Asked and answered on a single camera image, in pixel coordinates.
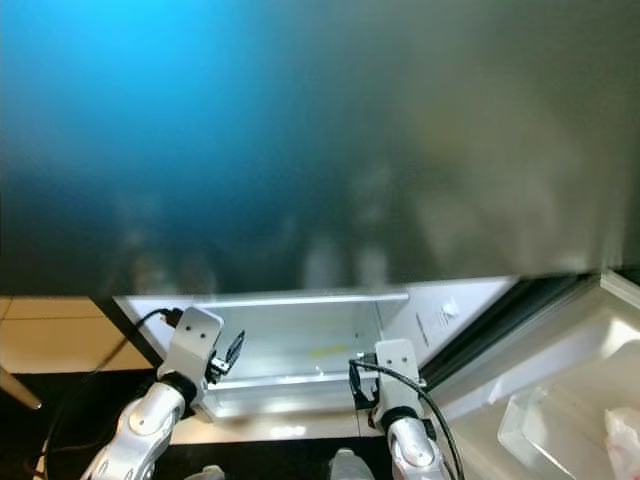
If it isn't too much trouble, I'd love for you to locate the silver left robot leg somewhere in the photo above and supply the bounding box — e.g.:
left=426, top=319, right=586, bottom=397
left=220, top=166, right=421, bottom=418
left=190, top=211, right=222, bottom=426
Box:
left=185, top=464, right=227, bottom=480

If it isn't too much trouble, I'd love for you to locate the white fridge compartment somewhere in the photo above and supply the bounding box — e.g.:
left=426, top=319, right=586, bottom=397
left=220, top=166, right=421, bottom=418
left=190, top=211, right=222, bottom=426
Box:
left=110, top=275, right=601, bottom=441

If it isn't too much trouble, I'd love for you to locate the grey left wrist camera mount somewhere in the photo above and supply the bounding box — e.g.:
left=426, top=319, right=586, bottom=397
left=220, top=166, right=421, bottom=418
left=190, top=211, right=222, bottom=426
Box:
left=163, top=306, right=227, bottom=389

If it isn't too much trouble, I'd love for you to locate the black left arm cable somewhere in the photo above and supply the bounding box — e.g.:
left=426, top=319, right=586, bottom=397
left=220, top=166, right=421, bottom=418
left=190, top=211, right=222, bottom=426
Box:
left=45, top=307, right=187, bottom=480

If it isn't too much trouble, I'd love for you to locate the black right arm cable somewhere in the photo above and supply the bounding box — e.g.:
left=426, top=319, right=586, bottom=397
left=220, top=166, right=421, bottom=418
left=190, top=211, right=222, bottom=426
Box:
left=350, top=357, right=467, bottom=480

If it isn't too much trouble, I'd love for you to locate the silver robot leg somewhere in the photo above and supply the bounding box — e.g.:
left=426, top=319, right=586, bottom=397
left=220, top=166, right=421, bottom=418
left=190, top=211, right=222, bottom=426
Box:
left=326, top=447, right=377, bottom=480
left=185, top=464, right=227, bottom=480

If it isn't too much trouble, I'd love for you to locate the white plastic bag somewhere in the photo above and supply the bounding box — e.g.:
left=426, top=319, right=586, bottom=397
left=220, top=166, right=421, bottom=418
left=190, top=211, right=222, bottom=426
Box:
left=603, top=405, right=640, bottom=473

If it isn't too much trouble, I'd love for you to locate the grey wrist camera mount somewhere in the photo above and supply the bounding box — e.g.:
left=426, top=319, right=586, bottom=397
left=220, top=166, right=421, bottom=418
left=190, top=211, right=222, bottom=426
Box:
left=372, top=339, right=424, bottom=414
left=163, top=306, right=227, bottom=389

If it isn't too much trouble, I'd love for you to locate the silver right robot leg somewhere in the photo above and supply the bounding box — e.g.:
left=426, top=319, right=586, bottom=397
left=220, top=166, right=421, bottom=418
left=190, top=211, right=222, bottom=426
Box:
left=326, top=447, right=377, bottom=480

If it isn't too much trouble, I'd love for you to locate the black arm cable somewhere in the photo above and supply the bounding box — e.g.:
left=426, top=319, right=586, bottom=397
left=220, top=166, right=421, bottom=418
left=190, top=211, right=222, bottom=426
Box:
left=350, top=357, right=467, bottom=480
left=45, top=307, right=187, bottom=480

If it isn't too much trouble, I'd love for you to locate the clear plastic fridge bin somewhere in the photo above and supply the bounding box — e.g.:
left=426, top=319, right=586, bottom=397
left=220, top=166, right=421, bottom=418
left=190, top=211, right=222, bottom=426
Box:
left=497, top=383, right=640, bottom=480

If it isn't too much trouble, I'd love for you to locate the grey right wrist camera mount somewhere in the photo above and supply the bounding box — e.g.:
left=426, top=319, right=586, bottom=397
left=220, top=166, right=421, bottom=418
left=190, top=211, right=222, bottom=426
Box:
left=372, top=339, right=424, bottom=414

